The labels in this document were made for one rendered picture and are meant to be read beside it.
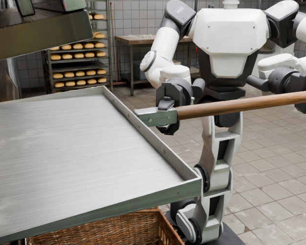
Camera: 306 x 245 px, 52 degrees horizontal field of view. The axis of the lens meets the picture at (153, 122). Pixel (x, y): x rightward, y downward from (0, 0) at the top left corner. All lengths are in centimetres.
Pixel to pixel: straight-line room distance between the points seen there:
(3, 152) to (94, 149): 16
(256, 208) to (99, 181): 213
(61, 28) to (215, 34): 100
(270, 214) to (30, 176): 215
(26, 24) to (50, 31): 2
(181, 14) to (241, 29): 24
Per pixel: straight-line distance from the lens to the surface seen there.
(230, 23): 125
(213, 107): 72
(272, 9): 136
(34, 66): 567
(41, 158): 56
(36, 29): 28
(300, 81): 96
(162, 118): 66
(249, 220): 241
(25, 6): 39
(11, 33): 28
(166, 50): 119
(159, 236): 122
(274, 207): 259
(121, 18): 584
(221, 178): 154
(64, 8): 29
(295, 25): 132
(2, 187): 50
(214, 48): 125
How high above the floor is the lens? 142
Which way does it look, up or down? 21 degrees down
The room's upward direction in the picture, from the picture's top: straight up
